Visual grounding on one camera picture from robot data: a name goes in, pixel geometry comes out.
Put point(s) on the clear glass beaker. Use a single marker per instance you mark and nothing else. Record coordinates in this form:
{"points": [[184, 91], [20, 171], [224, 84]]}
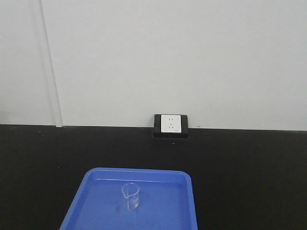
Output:
{"points": [[131, 192]]}

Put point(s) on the blue plastic tray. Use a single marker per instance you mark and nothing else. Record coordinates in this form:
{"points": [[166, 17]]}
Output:
{"points": [[166, 201]]}

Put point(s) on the black socket mounting box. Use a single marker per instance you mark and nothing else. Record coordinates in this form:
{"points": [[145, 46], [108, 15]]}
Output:
{"points": [[184, 128]]}

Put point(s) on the white wall power socket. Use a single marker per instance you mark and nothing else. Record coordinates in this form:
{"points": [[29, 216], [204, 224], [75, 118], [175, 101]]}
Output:
{"points": [[170, 123]]}

